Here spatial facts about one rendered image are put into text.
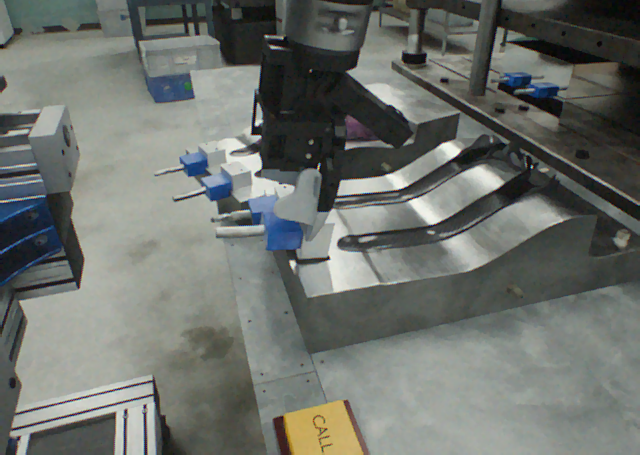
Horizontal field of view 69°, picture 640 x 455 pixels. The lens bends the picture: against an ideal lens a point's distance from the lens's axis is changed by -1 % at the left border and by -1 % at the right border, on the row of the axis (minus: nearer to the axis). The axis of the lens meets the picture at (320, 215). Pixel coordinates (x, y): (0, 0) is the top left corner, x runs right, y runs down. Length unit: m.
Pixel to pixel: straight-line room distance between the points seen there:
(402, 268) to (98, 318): 1.53
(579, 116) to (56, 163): 1.18
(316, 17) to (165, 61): 3.72
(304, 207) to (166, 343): 1.33
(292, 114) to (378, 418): 0.32
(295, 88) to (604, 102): 1.08
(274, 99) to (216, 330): 1.38
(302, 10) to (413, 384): 0.40
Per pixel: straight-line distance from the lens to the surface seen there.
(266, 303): 0.65
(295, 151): 0.46
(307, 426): 0.48
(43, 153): 0.76
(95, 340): 1.87
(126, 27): 7.18
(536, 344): 0.65
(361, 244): 0.61
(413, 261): 0.59
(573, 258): 0.69
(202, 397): 1.59
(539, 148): 1.26
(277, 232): 0.53
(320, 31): 0.41
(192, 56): 4.15
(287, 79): 0.44
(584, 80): 1.35
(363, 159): 0.88
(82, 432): 1.35
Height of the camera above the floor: 1.23
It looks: 31 degrees down
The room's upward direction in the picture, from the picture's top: straight up
